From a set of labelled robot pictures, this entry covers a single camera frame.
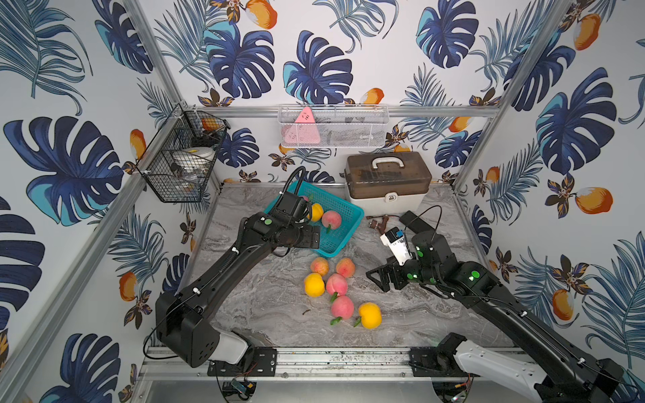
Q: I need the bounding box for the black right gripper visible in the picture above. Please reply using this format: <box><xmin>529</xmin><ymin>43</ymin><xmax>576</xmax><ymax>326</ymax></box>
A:
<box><xmin>363</xmin><ymin>250</ymin><xmax>440</xmax><ymax>292</ymax></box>

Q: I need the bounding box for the yellow red peach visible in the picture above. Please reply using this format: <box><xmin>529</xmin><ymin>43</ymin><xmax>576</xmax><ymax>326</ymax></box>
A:
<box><xmin>311</xmin><ymin>203</ymin><xmax>325</xmax><ymax>223</ymax></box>

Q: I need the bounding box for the yellow peach front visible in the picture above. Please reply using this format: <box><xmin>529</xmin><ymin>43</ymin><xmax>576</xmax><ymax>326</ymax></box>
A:
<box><xmin>354</xmin><ymin>302</ymin><xmax>382</xmax><ymax>330</ymax></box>

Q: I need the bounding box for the teal plastic basket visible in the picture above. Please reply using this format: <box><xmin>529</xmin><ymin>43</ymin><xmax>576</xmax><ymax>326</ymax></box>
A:
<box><xmin>287</xmin><ymin>182</ymin><xmax>364</xmax><ymax>258</ymax></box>

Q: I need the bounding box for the orange pink peach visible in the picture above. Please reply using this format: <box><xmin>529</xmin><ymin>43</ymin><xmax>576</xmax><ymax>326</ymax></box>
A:
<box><xmin>335</xmin><ymin>258</ymin><xmax>356</xmax><ymax>278</ymax></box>
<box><xmin>310</xmin><ymin>257</ymin><xmax>329</xmax><ymax>277</ymax></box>

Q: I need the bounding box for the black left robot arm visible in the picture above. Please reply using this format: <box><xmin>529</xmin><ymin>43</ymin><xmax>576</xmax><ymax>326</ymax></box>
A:
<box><xmin>154</xmin><ymin>191</ymin><xmax>321</xmax><ymax>368</ymax></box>

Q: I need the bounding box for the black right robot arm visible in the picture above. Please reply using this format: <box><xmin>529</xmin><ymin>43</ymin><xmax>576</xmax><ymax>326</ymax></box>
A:
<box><xmin>367</xmin><ymin>228</ymin><xmax>624</xmax><ymax>402</ymax></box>

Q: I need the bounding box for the small brown tool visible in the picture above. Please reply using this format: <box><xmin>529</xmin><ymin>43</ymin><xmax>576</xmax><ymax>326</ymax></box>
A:
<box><xmin>366</xmin><ymin>215</ymin><xmax>391</xmax><ymax>235</ymax></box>

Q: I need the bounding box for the black phone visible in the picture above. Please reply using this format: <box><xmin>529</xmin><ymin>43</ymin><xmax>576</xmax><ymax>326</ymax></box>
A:
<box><xmin>399</xmin><ymin>211</ymin><xmax>435</xmax><ymax>234</ymax></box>

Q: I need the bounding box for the pink triangle card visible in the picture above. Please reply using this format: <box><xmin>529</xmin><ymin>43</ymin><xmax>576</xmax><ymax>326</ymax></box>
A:
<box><xmin>283</xmin><ymin>107</ymin><xmax>321</xmax><ymax>146</ymax></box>

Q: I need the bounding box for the brown lidded storage box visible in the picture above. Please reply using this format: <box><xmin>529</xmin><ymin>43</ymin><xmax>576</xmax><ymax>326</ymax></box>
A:
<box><xmin>344</xmin><ymin>152</ymin><xmax>433</xmax><ymax>216</ymax></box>

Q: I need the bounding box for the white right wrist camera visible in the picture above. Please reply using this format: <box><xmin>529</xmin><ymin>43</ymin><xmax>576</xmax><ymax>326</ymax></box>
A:
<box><xmin>381</xmin><ymin>227</ymin><xmax>413</xmax><ymax>266</ymax></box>

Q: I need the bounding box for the clear wall shelf tray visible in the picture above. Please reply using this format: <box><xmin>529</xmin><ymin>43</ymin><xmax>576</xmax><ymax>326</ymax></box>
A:
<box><xmin>277</xmin><ymin>105</ymin><xmax>390</xmax><ymax>149</ymax></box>

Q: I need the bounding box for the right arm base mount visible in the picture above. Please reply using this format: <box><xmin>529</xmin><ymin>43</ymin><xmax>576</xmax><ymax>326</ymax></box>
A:
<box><xmin>408</xmin><ymin>346</ymin><xmax>467</xmax><ymax>378</ymax></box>

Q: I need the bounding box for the black wire wall basket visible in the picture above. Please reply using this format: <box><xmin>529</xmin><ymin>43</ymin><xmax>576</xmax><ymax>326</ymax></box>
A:
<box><xmin>136</xmin><ymin>104</ymin><xmax>230</xmax><ymax>203</ymax></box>

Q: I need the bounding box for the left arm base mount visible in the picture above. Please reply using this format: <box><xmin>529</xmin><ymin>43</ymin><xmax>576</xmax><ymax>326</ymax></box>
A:
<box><xmin>208</xmin><ymin>347</ymin><xmax>278</xmax><ymax>378</ymax></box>

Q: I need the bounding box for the aluminium front rail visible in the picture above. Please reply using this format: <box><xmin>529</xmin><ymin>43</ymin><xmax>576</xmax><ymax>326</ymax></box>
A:
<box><xmin>138</xmin><ymin>346</ymin><xmax>553</xmax><ymax>382</ymax></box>

